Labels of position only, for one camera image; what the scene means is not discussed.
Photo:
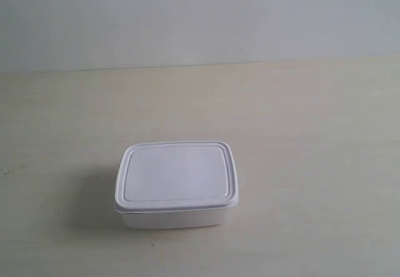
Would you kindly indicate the white lidded plastic container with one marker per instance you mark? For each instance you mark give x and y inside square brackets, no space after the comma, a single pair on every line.
[177,184]

